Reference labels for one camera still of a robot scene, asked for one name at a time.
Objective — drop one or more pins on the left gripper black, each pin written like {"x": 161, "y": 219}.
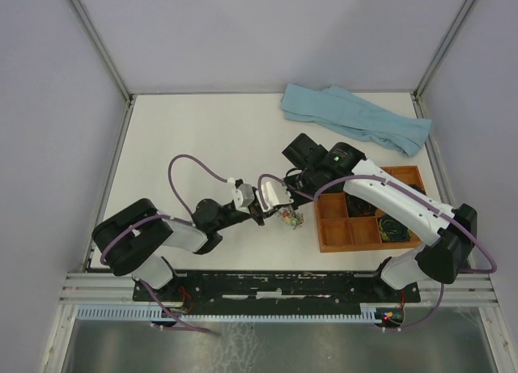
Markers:
{"x": 256, "y": 216}

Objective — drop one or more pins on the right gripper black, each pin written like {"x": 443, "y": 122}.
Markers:
{"x": 292, "y": 195}

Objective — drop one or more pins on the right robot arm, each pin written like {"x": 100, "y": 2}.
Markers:
{"x": 446, "y": 233}

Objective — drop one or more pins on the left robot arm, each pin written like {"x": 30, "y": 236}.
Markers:
{"x": 128, "y": 241}

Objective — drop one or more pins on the wooden compartment tray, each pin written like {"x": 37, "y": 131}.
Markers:
{"x": 338, "y": 232}

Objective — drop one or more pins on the light blue cloth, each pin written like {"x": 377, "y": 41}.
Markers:
{"x": 344, "y": 113}

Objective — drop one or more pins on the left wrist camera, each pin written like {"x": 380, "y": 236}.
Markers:
{"x": 243, "y": 194}

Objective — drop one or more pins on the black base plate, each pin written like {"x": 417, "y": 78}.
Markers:
{"x": 352, "y": 286}

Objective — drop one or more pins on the white slotted cable duct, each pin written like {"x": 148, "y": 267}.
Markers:
{"x": 360, "y": 315}

